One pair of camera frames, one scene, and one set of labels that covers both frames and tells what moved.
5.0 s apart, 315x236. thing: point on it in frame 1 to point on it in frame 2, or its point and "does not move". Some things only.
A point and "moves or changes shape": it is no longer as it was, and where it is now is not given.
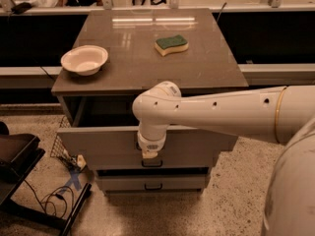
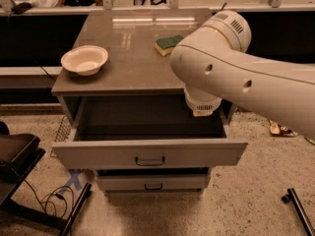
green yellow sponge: (166, 45) does not move
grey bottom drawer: (154, 183) does not move
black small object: (21, 8) does not move
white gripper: (151, 145) to (204, 104)
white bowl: (84, 60) does not move
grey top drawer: (104, 129) moves or changes shape
